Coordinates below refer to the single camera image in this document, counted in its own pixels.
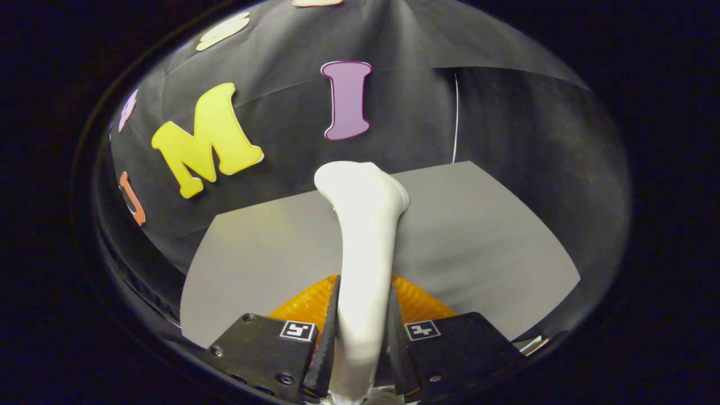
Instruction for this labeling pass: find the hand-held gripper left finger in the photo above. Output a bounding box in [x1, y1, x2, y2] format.
[205, 274, 341, 403]

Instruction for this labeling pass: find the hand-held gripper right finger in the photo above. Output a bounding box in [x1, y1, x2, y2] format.
[388, 274, 529, 401]

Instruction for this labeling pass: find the white garment steamer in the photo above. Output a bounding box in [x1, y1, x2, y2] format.
[314, 161, 410, 405]

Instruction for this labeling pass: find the grey cabinet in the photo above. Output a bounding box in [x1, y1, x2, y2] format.
[180, 161, 581, 349]

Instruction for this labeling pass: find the black backdrop cloth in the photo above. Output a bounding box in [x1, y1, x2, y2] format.
[96, 0, 631, 338]

